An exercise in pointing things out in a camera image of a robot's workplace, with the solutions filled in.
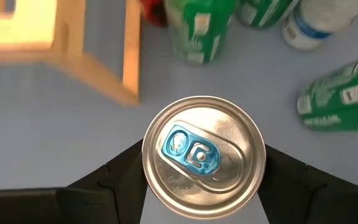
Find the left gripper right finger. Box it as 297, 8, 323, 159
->
257, 144, 358, 224

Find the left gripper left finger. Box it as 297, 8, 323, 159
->
0, 139, 148, 224

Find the blue silver Red Bull can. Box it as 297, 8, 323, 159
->
141, 95, 267, 221

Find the wooden slatted shelf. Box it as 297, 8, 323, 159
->
0, 0, 142, 106

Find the blue table mat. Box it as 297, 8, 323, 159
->
0, 0, 358, 224

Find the green Sprite can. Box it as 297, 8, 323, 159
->
165, 0, 237, 65
296, 52, 358, 133
236, 0, 301, 29

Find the white Celsius can blue palm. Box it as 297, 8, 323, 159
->
280, 0, 358, 52

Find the red Coca-Cola can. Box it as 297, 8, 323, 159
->
140, 0, 169, 27

